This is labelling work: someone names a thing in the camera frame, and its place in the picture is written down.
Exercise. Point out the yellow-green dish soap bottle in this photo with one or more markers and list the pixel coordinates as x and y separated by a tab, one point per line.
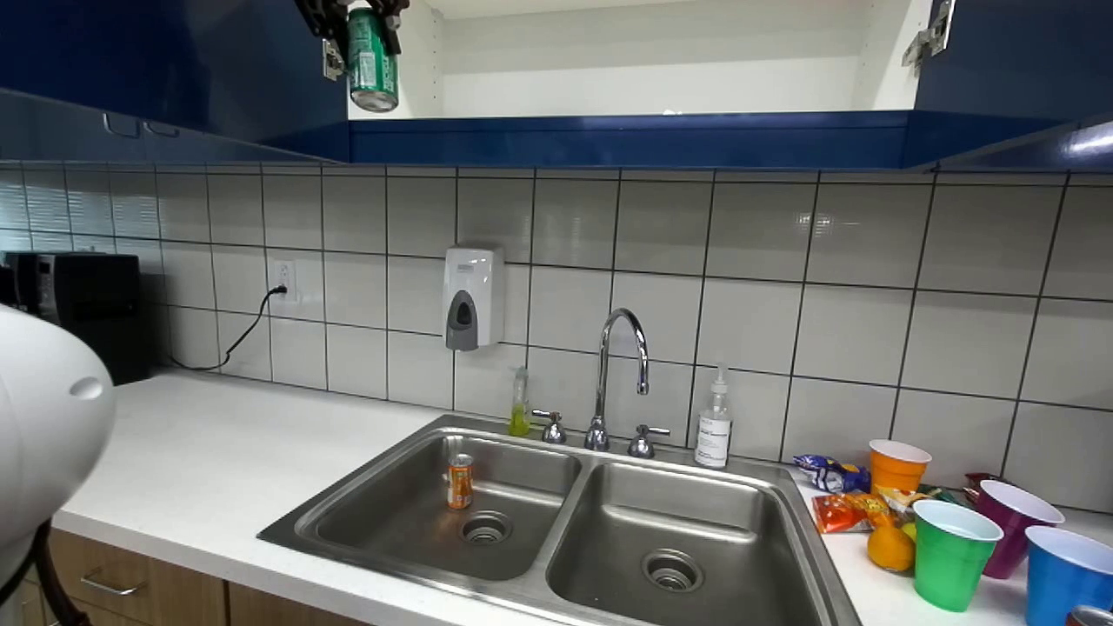
519	416

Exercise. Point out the clear pump bottle white label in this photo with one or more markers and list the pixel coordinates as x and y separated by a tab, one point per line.
714	440

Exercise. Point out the green plastic cup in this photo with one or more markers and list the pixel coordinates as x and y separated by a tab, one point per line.
949	562

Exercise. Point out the blue plastic cup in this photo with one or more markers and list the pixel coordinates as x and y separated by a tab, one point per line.
1065	573

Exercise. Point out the blue chip bag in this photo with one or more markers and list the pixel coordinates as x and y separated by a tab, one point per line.
829	471

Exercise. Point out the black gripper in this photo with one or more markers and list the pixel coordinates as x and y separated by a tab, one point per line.
326	11

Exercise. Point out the black countertop appliance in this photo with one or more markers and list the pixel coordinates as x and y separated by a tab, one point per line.
91	307

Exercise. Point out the chrome gooseneck faucet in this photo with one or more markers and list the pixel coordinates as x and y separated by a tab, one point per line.
602	393

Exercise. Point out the purple plastic cup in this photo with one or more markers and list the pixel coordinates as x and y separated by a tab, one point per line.
1021	515

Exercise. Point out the silver cabinet hinge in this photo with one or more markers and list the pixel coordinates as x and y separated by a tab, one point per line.
934	28
330	70

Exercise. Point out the green soda can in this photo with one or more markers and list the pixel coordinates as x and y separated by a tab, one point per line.
373	64

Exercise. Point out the wooden base drawers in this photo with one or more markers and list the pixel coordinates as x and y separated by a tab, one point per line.
160	591

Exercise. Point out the orange plastic cup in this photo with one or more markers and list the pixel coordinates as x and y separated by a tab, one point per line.
899	467

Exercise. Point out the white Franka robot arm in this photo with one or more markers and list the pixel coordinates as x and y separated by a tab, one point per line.
46	427

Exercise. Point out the white wall soap dispenser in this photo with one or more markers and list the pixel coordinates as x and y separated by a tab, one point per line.
467	282

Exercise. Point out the orange soda can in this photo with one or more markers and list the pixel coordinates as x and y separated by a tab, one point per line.
461	482

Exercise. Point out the white wall outlet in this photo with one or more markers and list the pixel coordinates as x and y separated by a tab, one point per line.
283	280

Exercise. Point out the orange snack bag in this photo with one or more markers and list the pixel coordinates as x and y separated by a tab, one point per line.
835	512

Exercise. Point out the orange fruit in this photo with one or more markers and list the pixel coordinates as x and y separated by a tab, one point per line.
893	548

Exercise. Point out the open white interior cabinet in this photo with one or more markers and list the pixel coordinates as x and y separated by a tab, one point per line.
648	70

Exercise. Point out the stainless steel double sink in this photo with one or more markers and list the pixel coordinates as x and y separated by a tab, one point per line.
707	524

